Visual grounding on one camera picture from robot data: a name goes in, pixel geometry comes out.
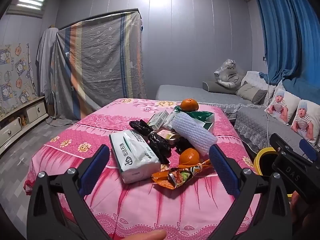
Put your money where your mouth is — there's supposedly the tiger plush toy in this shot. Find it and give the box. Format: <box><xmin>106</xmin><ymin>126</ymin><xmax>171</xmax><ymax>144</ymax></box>
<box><xmin>214</xmin><ymin>59</ymin><xmax>247</xmax><ymax>88</ymax></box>

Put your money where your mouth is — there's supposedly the small black plastic bag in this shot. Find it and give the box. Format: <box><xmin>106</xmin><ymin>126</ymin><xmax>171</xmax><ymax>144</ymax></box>
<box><xmin>174</xmin><ymin>136</ymin><xmax>194</xmax><ymax>154</ymax></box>

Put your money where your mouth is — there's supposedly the grey sofa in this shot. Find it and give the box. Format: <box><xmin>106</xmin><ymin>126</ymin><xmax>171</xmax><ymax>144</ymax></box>
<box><xmin>155</xmin><ymin>84</ymin><xmax>320</xmax><ymax>155</ymax></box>

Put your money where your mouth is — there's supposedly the white foam fruit net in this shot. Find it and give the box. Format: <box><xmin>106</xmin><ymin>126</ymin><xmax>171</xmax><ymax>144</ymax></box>
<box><xmin>172</xmin><ymin>112</ymin><xmax>217</xmax><ymax>157</ymax></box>

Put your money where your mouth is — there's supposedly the striped grey sheet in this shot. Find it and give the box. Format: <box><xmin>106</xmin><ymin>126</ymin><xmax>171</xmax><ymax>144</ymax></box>
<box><xmin>46</xmin><ymin>9</ymin><xmax>148</xmax><ymax>127</ymax></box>

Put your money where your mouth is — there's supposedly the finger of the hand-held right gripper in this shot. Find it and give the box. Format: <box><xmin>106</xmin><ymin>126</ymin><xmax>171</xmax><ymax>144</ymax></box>
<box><xmin>269</xmin><ymin>133</ymin><xmax>300</xmax><ymax>159</ymax></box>
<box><xmin>299</xmin><ymin>139</ymin><xmax>320</xmax><ymax>167</ymax></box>

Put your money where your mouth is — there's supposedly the white tissue pack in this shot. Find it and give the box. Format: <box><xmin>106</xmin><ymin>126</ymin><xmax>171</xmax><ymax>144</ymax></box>
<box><xmin>109</xmin><ymin>129</ymin><xmax>161</xmax><ymax>184</ymax></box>

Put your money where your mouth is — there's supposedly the plain grey cloth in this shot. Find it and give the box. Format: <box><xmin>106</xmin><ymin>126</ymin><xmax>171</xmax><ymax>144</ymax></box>
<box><xmin>36</xmin><ymin>27</ymin><xmax>59</xmax><ymax>98</ymax></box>

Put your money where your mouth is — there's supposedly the grey pillow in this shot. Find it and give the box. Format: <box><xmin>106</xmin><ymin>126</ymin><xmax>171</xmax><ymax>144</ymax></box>
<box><xmin>202</xmin><ymin>80</ymin><xmax>238</xmax><ymax>95</ymax></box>

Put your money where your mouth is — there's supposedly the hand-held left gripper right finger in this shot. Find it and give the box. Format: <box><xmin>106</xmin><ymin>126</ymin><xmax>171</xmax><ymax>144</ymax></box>
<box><xmin>209</xmin><ymin>144</ymin><xmax>293</xmax><ymax>240</ymax></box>

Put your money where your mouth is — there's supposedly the pink packet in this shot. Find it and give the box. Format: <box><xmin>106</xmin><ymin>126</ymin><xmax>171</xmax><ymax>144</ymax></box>
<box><xmin>157</xmin><ymin>129</ymin><xmax>181</xmax><ymax>142</ymax></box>

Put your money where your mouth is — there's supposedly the white cable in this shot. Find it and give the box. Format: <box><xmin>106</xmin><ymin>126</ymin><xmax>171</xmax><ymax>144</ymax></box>
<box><xmin>264</xmin><ymin>85</ymin><xmax>272</xmax><ymax>153</ymax></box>

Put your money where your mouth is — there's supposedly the colourful snack packet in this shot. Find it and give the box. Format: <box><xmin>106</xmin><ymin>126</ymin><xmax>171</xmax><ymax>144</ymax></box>
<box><xmin>167</xmin><ymin>163</ymin><xmax>203</xmax><ymax>188</ymax></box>

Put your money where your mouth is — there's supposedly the orange snack wrapper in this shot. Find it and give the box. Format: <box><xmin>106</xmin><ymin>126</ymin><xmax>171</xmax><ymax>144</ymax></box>
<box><xmin>151</xmin><ymin>169</ymin><xmax>176</xmax><ymax>190</ymax></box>

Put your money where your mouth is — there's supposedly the cartoon wall poster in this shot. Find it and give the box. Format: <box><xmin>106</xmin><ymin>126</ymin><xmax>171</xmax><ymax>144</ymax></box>
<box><xmin>0</xmin><ymin>44</ymin><xmax>37</xmax><ymax>117</ymax></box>

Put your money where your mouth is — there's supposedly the baby print pillow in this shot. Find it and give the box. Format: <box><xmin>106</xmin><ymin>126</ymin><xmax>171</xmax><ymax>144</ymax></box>
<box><xmin>290</xmin><ymin>99</ymin><xmax>320</xmax><ymax>143</ymax></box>
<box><xmin>264</xmin><ymin>81</ymin><xmax>302</xmax><ymax>125</ymax></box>

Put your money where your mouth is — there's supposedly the orange mandarin peel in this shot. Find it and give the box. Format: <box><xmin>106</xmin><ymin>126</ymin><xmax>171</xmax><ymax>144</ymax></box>
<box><xmin>180</xmin><ymin>98</ymin><xmax>199</xmax><ymax>111</ymax></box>
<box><xmin>178</xmin><ymin>148</ymin><xmax>200</xmax><ymax>167</ymax></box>

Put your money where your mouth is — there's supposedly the blue curtain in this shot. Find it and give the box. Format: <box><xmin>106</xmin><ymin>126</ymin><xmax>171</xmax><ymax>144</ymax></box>
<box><xmin>255</xmin><ymin>0</ymin><xmax>320</xmax><ymax>100</ymax></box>

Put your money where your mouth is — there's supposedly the pink floral bedsheet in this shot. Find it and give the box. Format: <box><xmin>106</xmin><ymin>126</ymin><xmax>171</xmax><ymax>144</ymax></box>
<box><xmin>24</xmin><ymin>98</ymin><xmax>260</xmax><ymax>240</ymax></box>

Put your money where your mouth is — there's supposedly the green white plastic bag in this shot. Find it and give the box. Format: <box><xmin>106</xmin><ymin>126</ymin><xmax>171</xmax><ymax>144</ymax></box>
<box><xmin>174</xmin><ymin>106</ymin><xmax>215</xmax><ymax>133</ymax></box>

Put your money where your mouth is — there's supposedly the white quilted throw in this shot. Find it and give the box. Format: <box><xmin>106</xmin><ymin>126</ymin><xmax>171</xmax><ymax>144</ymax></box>
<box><xmin>241</xmin><ymin>71</ymin><xmax>275</xmax><ymax>98</ymax></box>

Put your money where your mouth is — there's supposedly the person's left hand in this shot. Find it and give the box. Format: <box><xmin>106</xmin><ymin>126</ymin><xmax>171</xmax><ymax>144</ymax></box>
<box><xmin>119</xmin><ymin>230</ymin><xmax>167</xmax><ymax>240</ymax></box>

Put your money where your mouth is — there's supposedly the white green carton box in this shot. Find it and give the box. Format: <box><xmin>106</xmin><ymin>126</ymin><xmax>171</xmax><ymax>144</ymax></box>
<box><xmin>148</xmin><ymin>110</ymin><xmax>169</xmax><ymax>130</ymax></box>
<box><xmin>162</xmin><ymin>111</ymin><xmax>180</xmax><ymax>130</ymax></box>

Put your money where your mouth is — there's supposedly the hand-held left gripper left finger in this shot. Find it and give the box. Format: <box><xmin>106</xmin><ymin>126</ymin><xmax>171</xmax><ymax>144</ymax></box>
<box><xmin>26</xmin><ymin>144</ymin><xmax>118</xmax><ymax>240</ymax></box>

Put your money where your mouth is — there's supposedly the white TV cabinet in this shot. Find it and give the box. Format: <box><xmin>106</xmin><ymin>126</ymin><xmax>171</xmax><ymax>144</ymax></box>
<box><xmin>0</xmin><ymin>96</ymin><xmax>49</xmax><ymax>155</ymax></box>

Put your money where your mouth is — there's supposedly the person's right hand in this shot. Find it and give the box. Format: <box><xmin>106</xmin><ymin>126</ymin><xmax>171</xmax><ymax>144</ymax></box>
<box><xmin>290</xmin><ymin>191</ymin><xmax>320</xmax><ymax>233</ymax></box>

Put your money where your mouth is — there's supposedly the grey brown cushion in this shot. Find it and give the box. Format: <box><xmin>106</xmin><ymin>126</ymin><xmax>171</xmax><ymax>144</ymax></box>
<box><xmin>236</xmin><ymin>82</ymin><xmax>268</xmax><ymax>105</ymax></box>

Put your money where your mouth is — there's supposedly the yellow trash bin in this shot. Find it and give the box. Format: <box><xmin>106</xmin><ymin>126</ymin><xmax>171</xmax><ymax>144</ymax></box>
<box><xmin>253</xmin><ymin>148</ymin><xmax>294</xmax><ymax>198</ymax></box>

